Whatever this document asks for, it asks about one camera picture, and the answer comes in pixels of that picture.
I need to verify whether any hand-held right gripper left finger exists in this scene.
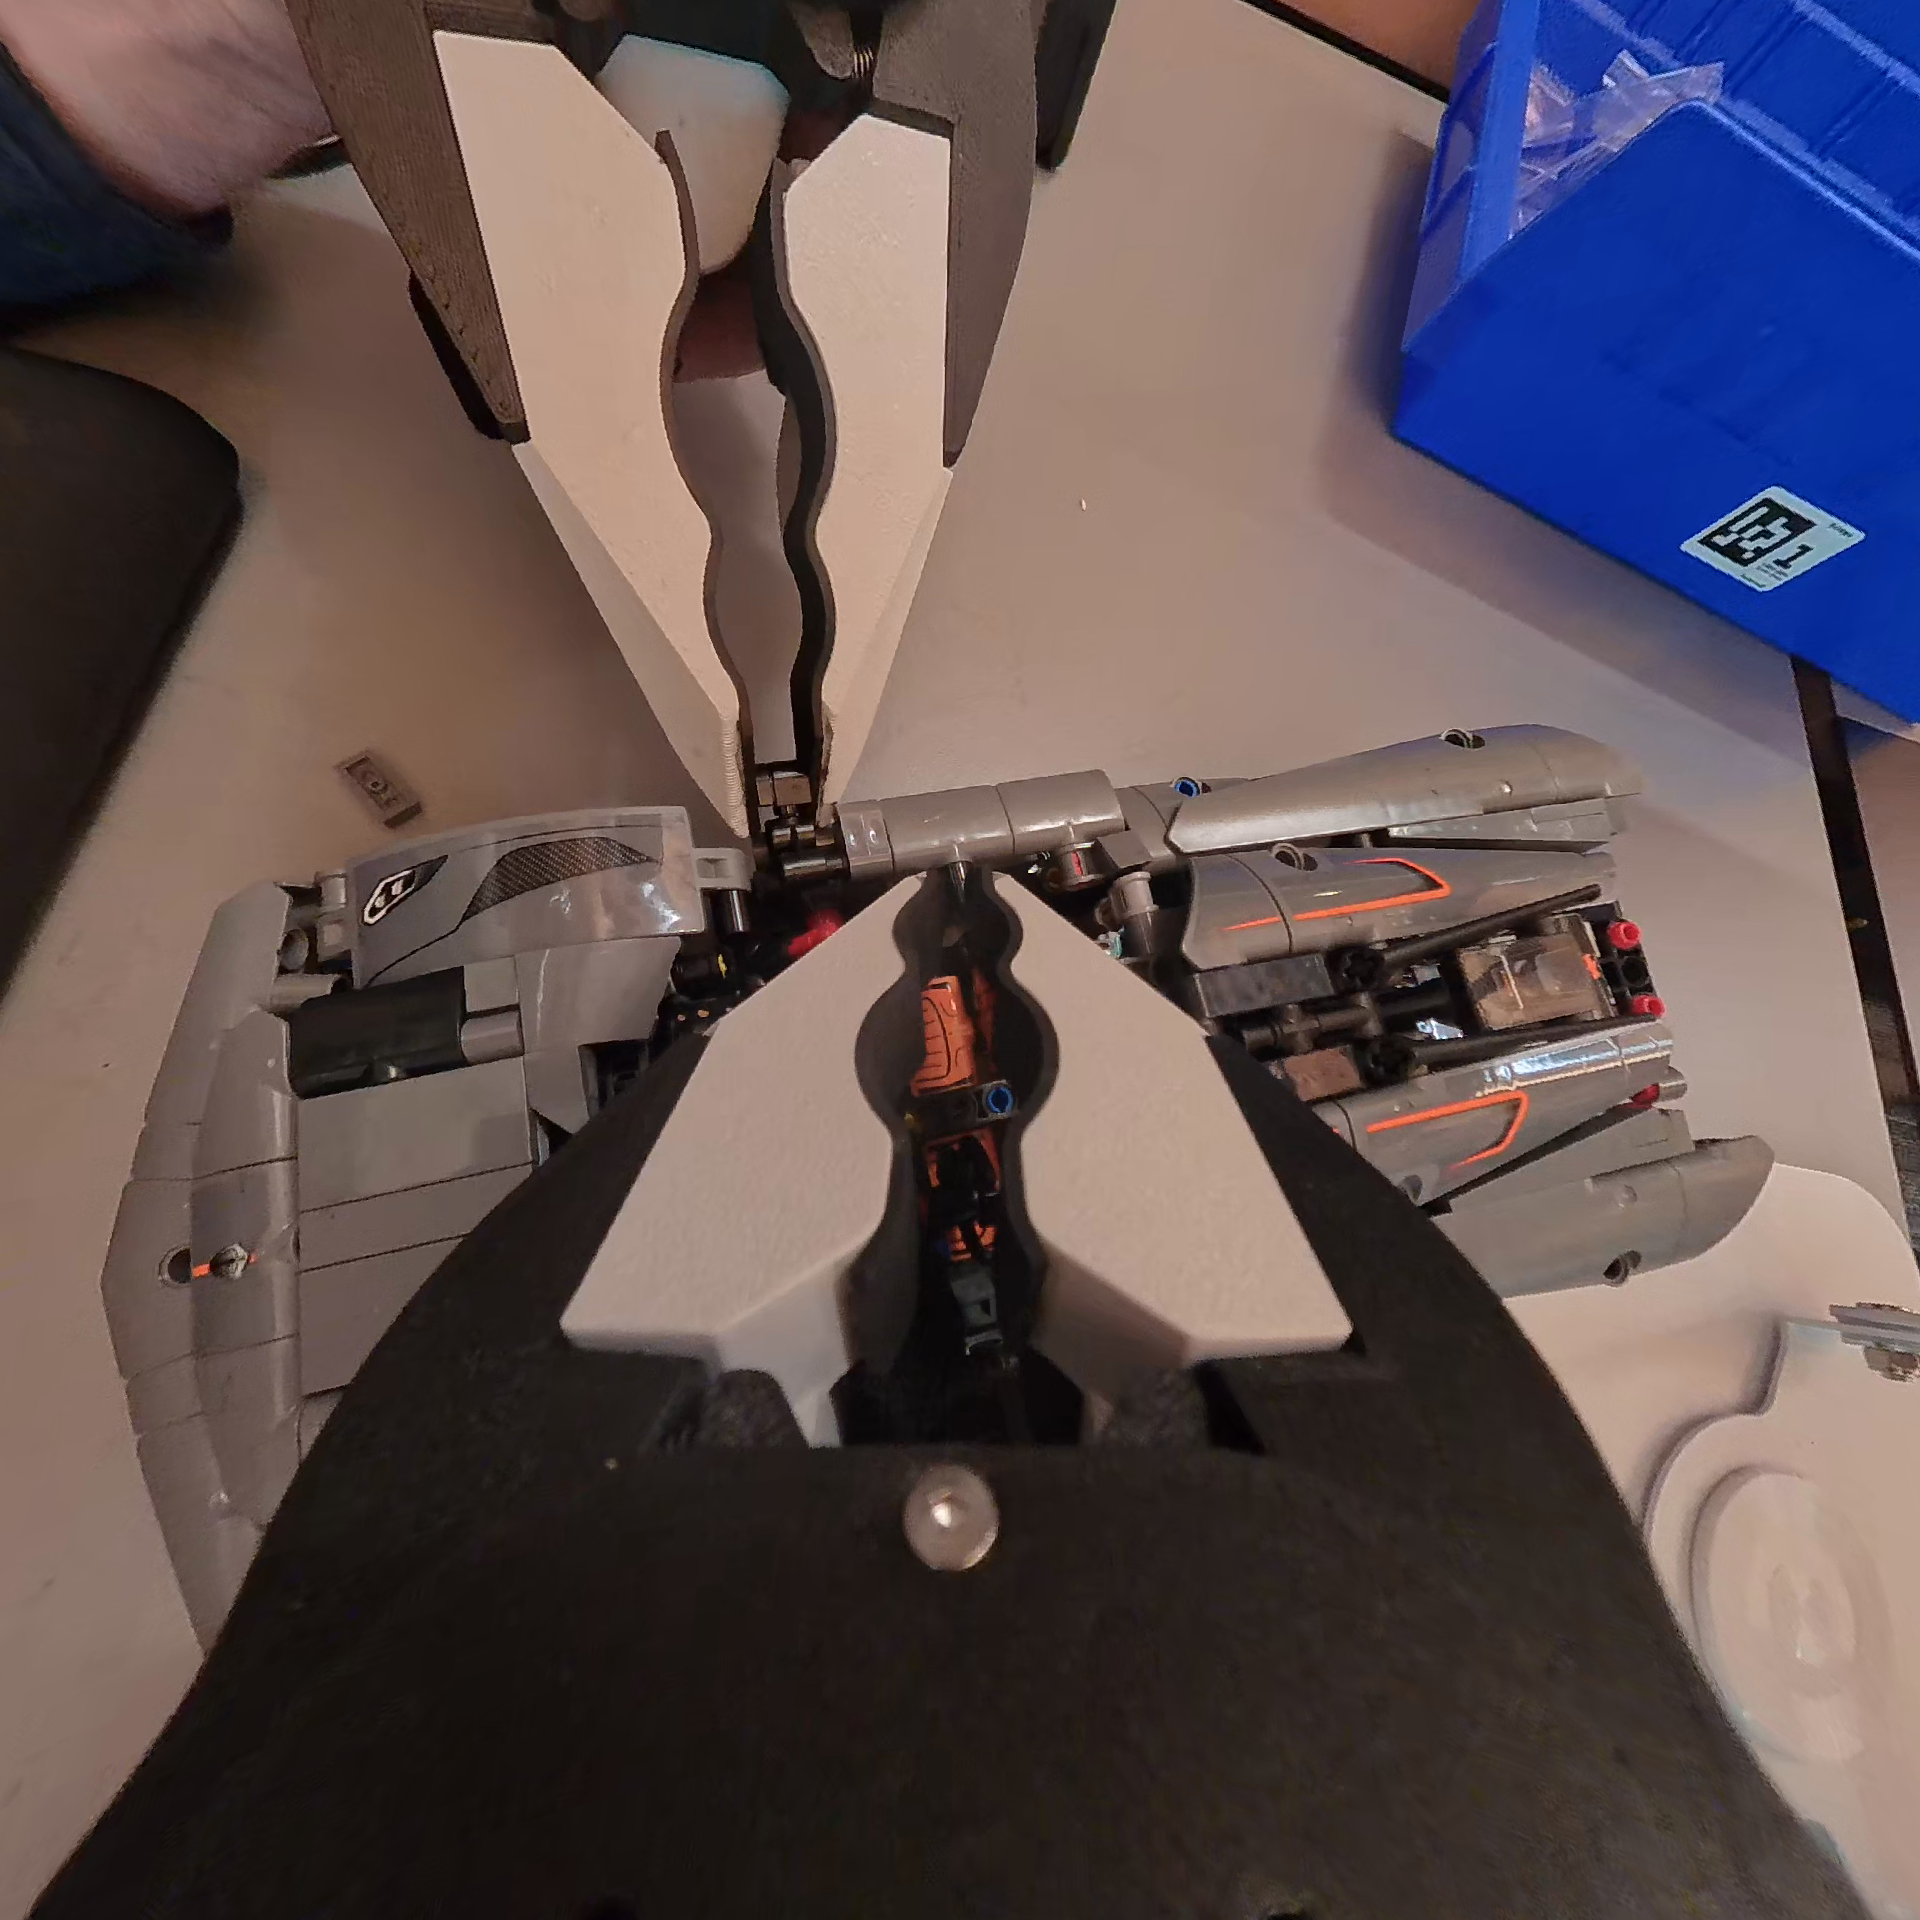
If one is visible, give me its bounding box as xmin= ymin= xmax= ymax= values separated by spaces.
xmin=557 ymin=876 xmax=935 ymax=1446

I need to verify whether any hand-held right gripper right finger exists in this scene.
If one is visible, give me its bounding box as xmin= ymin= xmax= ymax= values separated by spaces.
xmin=985 ymin=870 xmax=1355 ymax=1439

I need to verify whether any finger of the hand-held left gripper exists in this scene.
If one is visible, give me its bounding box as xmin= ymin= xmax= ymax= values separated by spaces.
xmin=764 ymin=108 xmax=962 ymax=819
xmin=426 ymin=30 xmax=755 ymax=842

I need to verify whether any grey orange lego car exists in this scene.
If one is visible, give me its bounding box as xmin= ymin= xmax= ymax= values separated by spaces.
xmin=101 ymin=723 xmax=1776 ymax=1652

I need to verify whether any person's left forearm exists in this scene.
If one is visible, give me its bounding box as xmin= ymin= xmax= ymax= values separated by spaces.
xmin=0 ymin=0 xmax=343 ymax=330

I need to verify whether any person's left hand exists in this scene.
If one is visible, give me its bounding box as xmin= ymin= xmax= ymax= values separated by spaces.
xmin=674 ymin=273 xmax=785 ymax=384

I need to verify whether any black power bank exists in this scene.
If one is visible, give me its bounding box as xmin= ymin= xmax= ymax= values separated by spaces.
xmin=1038 ymin=0 xmax=1122 ymax=169

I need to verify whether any white book stand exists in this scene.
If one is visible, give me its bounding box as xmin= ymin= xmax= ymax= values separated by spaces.
xmin=1499 ymin=1153 xmax=1920 ymax=1892

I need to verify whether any blue storage bin white tag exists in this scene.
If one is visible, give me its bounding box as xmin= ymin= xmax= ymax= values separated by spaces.
xmin=1385 ymin=0 xmax=1920 ymax=722

